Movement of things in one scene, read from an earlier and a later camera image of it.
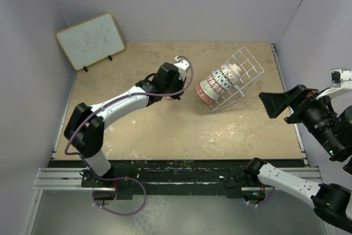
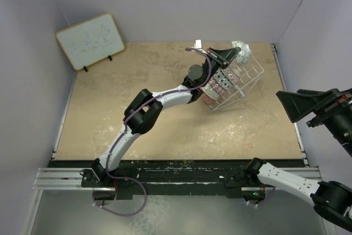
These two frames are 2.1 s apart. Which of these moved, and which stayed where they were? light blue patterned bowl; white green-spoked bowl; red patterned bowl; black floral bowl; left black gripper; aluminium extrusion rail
Moved: left black gripper; red patterned bowl
Stayed: light blue patterned bowl; black floral bowl; aluminium extrusion rail; white green-spoked bowl
